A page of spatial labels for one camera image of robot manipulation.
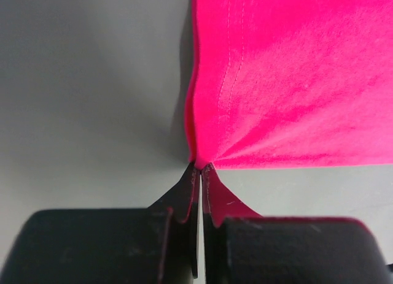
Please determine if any red t shirt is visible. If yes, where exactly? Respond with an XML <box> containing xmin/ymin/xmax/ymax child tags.
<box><xmin>185</xmin><ymin>0</ymin><xmax>392</xmax><ymax>169</ymax></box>

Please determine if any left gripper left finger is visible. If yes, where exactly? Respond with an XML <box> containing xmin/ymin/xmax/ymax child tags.
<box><xmin>1</xmin><ymin>164</ymin><xmax>200</xmax><ymax>283</ymax></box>

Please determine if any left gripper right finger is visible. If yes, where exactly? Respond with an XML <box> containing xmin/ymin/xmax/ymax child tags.
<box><xmin>201</xmin><ymin>165</ymin><xmax>392</xmax><ymax>283</ymax></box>

